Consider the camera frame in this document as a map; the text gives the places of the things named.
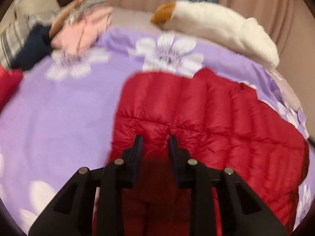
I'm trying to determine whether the white plush goose toy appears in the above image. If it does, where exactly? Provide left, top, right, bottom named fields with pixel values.
left=151, top=0, right=280, bottom=70

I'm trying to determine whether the grey beige bed sheet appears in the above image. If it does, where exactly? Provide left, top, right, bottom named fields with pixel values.
left=110, top=7, right=162, bottom=34

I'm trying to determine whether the navy blue garment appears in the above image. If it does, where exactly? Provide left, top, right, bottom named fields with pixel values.
left=11, top=24, right=53, bottom=71

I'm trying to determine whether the purple floral duvet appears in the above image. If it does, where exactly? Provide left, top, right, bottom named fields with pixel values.
left=1, top=28, right=312, bottom=233

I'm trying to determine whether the red puffer down jacket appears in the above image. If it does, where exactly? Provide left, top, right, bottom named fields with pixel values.
left=109, top=69, right=309, bottom=235

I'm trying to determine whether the red fleece garment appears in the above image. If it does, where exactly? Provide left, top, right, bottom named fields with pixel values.
left=0, top=65, right=23, bottom=111

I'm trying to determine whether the pink folded garment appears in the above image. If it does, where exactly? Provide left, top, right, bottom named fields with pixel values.
left=51, top=5, right=113, bottom=55

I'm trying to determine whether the plaid grey shirt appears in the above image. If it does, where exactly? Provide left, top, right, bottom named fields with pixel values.
left=1, top=11, right=58, bottom=70

